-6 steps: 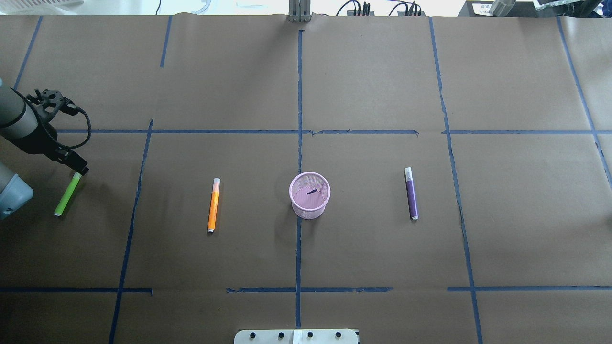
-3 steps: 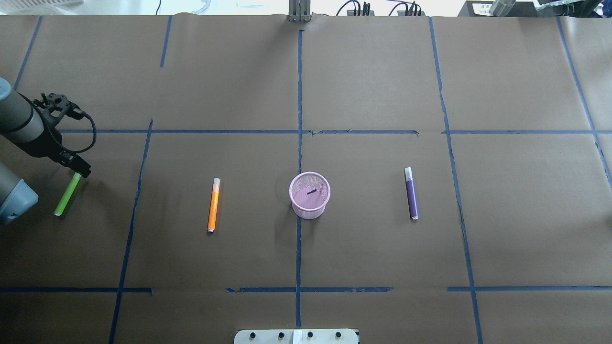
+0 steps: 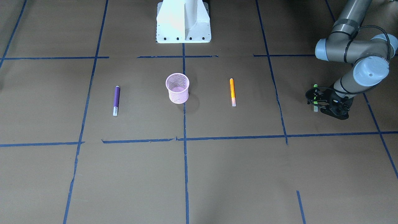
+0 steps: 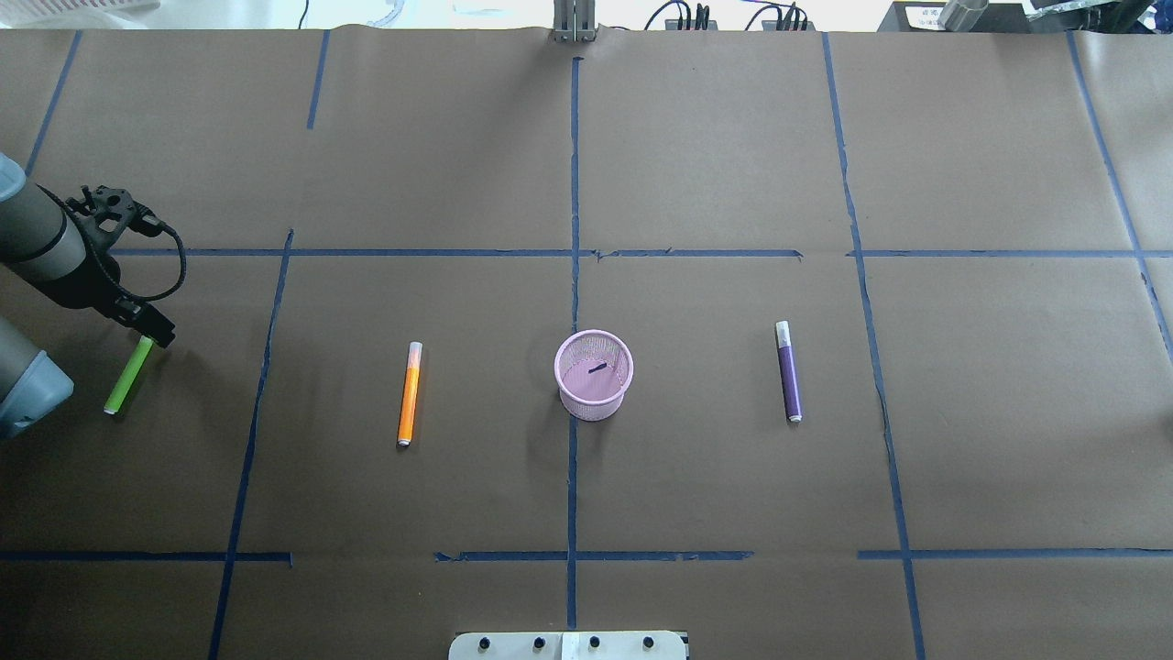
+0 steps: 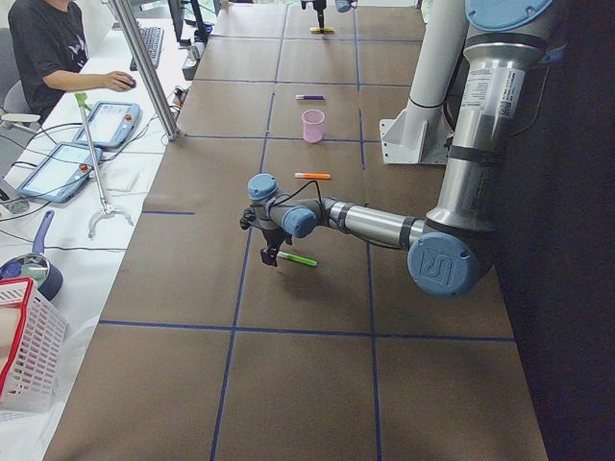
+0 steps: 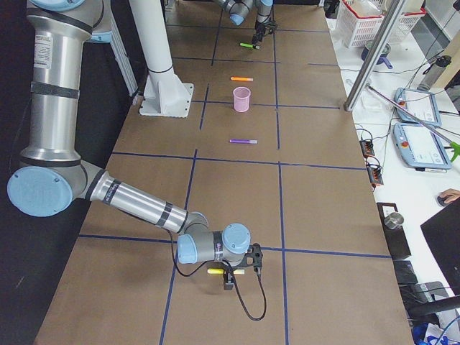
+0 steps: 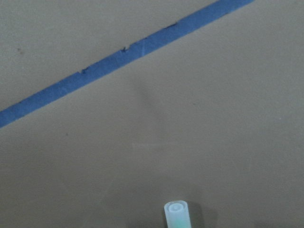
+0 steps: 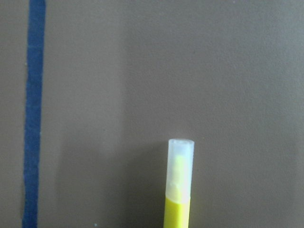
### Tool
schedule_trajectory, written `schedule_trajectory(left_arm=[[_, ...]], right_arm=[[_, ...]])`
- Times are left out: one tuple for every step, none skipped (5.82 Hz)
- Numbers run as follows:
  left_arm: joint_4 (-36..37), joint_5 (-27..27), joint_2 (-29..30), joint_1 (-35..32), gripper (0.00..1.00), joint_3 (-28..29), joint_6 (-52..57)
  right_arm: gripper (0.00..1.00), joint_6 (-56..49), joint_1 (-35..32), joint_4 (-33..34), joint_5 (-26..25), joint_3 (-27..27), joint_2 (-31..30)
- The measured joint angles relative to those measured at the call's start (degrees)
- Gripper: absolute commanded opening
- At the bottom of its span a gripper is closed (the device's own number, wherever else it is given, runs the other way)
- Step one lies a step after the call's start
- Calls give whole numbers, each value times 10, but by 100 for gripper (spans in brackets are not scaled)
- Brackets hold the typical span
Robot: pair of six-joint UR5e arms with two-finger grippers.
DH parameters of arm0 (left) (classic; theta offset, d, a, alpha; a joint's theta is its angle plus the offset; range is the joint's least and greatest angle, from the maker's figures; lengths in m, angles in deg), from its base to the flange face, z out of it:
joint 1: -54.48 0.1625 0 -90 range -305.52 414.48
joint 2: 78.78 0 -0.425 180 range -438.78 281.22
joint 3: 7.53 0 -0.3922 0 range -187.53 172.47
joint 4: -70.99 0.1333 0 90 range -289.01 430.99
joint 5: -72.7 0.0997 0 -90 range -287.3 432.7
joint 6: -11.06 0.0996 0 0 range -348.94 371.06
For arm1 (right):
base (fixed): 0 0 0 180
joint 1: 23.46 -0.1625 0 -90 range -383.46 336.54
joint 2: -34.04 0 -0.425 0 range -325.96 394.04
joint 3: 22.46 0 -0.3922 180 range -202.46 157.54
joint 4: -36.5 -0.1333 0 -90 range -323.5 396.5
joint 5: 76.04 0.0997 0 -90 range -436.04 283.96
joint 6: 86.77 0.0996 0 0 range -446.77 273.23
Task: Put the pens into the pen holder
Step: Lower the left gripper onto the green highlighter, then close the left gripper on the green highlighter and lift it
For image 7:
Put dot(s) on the green highlighter pen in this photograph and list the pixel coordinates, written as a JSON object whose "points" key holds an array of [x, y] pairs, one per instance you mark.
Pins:
{"points": [[177, 214]]}

